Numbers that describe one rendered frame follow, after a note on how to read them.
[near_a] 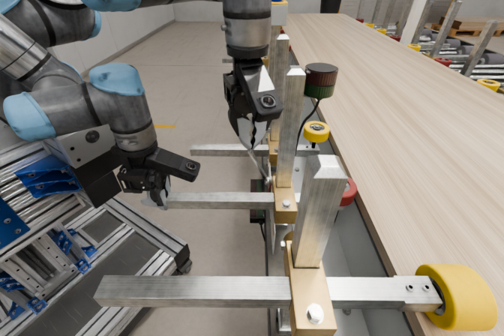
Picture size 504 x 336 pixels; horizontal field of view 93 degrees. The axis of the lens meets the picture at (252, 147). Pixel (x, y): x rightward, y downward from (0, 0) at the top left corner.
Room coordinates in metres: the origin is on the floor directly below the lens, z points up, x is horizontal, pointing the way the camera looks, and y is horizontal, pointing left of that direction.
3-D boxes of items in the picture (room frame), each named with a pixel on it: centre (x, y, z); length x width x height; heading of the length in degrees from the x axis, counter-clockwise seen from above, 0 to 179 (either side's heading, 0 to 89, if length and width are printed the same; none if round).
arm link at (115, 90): (0.40, 0.24, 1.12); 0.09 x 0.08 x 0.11; 121
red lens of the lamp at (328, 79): (0.44, -0.13, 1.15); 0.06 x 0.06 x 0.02
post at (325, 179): (0.19, -0.08, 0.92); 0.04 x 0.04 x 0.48; 0
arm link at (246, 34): (0.42, 0.01, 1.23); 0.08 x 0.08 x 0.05
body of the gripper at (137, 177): (0.40, 0.24, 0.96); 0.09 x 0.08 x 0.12; 90
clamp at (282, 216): (0.41, -0.08, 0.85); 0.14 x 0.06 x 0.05; 0
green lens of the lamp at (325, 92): (0.44, -0.13, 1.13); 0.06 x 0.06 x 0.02
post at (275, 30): (0.95, -0.08, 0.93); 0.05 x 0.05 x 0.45; 0
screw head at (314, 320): (0.11, -0.08, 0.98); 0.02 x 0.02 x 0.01
